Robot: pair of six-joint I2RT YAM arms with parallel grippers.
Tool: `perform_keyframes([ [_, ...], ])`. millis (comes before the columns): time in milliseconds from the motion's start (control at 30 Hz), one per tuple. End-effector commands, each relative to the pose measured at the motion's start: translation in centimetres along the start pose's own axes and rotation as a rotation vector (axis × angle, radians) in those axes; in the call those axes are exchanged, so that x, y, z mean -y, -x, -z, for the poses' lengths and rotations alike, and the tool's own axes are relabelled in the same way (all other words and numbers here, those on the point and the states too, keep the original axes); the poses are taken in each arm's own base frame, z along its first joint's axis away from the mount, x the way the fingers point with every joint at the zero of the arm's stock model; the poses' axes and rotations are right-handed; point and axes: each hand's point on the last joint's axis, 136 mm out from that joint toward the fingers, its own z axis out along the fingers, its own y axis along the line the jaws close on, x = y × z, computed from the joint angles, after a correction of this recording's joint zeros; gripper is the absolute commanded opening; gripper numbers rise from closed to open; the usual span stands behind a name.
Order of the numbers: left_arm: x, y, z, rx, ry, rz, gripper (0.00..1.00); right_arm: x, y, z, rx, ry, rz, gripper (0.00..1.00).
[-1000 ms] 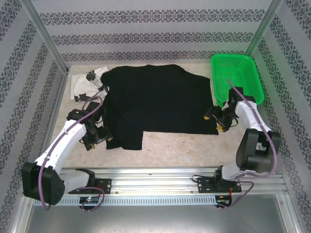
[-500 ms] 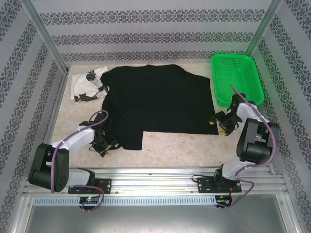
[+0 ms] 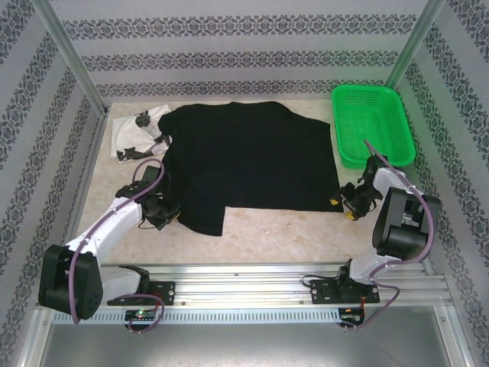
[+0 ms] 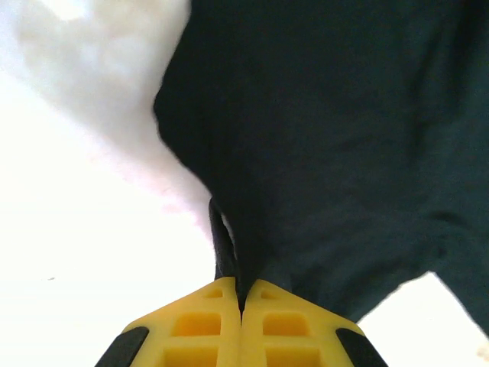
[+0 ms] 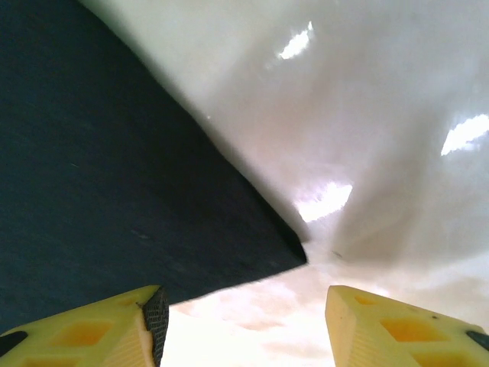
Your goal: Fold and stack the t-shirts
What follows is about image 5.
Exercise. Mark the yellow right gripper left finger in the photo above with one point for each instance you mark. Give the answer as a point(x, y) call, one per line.
point(84, 336)

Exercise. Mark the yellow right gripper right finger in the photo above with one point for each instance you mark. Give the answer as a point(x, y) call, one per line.
point(401, 336)

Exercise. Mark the black t-shirt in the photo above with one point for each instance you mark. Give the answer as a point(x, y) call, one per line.
point(114, 172)

